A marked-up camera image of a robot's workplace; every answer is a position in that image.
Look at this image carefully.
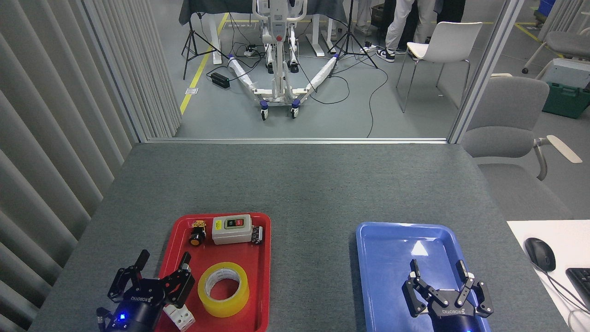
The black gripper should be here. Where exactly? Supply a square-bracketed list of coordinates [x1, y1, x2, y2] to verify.
[105, 249, 195, 332]
[402, 259, 494, 332]

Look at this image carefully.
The yellow tape roll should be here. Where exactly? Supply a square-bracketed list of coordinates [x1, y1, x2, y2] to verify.
[198, 262, 250, 318]

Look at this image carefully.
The white terminal block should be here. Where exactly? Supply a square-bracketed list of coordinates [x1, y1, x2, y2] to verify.
[164, 302, 195, 332]

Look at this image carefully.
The yellow black push button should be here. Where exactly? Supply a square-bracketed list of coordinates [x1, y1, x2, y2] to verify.
[189, 220, 207, 247]

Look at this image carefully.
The blue plastic tray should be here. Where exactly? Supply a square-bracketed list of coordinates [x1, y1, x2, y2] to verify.
[356, 222, 491, 332]

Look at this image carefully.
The black computer mouse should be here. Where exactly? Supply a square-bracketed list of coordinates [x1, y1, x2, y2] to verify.
[525, 237, 556, 272]

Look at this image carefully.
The red plastic tray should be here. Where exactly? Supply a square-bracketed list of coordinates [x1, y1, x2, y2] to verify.
[154, 213, 271, 332]

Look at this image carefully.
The white side table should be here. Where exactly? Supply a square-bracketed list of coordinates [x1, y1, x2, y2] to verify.
[507, 220, 590, 332]

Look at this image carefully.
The black keyboard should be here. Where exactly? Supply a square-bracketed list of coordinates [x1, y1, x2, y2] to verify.
[566, 267, 590, 309]

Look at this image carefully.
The grey office chair with armrest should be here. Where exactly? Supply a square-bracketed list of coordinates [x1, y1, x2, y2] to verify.
[461, 76, 583, 220]

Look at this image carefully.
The black tripod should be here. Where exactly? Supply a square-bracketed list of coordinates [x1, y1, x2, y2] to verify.
[328, 0, 378, 70]
[181, 0, 230, 80]

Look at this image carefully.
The white plastic chair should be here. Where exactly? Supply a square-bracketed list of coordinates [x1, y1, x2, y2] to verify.
[395, 21, 483, 113]

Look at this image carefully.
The grey flat box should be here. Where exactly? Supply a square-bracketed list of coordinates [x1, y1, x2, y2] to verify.
[537, 58, 590, 89]

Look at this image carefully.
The white stand on wheels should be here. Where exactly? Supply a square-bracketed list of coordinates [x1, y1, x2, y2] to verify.
[228, 0, 339, 120]

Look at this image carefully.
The person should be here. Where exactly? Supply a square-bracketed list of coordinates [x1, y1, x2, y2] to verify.
[376, 0, 443, 63]

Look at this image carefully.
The grey switch box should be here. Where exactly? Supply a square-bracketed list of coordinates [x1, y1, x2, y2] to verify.
[212, 214, 253, 245]

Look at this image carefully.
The grey mouse cable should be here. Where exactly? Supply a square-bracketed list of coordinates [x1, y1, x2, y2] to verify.
[530, 263, 590, 332]

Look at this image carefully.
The long black floor cable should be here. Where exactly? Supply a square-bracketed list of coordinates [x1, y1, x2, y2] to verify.
[300, 51, 389, 138]

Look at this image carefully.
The silver post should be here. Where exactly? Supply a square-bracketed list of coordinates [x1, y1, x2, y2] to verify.
[448, 0, 526, 144]

